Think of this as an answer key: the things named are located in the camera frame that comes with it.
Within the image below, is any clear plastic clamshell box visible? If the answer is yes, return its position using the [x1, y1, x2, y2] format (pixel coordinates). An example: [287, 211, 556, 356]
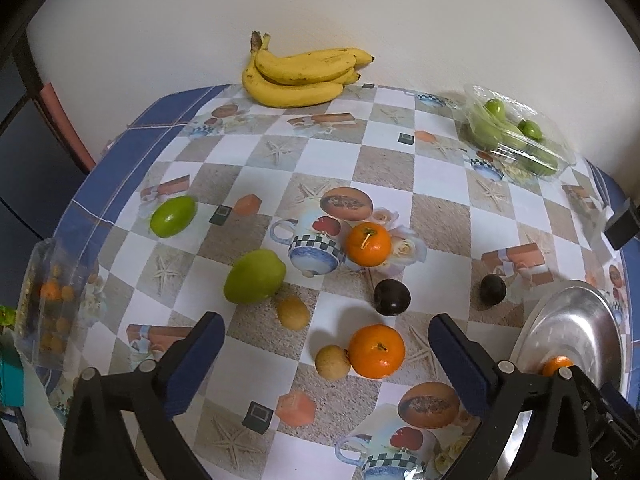
[460, 83, 577, 182]

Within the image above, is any tangerine with pale stem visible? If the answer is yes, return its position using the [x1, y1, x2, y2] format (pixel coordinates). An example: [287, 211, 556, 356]
[346, 222, 392, 268]

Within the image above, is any large green mango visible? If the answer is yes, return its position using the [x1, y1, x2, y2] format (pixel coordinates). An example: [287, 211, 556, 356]
[223, 249, 287, 305]

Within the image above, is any pile of small orange fruits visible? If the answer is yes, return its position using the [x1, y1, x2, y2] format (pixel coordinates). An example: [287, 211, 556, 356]
[36, 264, 72, 356]

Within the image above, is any metal bowl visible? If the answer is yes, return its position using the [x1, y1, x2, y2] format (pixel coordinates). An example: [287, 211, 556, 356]
[492, 280, 632, 480]

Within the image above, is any yellow banana bunch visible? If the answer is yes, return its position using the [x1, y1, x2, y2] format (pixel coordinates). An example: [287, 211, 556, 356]
[242, 31, 376, 109]

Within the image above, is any tangerine with green stem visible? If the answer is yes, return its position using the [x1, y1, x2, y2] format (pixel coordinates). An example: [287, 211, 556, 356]
[348, 324, 406, 379]

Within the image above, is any teal packet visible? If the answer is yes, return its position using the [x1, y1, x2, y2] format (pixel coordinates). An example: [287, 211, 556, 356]
[0, 346, 27, 407]

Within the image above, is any small tangerine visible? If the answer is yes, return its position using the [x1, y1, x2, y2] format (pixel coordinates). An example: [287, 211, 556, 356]
[542, 355, 575, 378]

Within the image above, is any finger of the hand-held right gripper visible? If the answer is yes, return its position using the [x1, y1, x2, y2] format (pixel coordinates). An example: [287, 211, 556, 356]
[604, 199, 640, 252]
[582, 376, 640, 480]

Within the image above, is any red chair back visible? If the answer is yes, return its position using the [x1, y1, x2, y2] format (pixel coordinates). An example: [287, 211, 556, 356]
[39, 81, 97, 175]

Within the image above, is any pile of small green fruits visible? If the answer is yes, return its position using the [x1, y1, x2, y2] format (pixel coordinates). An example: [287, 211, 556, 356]
[472, 99, 561, 177]

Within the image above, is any small green mango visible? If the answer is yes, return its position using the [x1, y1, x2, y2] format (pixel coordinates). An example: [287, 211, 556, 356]
[150, 195, 198, 238]

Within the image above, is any checkered printed tablecloth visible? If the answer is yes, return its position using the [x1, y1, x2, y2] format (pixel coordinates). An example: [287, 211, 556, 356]
[15, 82, 640, 480]

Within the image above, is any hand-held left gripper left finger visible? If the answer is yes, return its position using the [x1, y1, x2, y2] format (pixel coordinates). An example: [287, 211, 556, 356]
[59, 311, 227, 480]

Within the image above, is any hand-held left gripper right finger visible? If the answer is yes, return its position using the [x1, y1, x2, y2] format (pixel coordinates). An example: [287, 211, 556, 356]
[429, 313, 601, 480]

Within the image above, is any clear plastic fruit bag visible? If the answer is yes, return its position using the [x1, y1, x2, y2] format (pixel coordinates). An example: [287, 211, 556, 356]
[16, 237, 101, 368]

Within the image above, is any dark plum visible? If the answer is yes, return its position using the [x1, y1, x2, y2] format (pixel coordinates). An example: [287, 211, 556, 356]
[373, 278, 412, 317]
[480, 274, 507, 307]

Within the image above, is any small tan longan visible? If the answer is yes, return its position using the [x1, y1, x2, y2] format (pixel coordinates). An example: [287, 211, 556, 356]
[277, 296, 311, 331]
[314, 344, 352, 380]

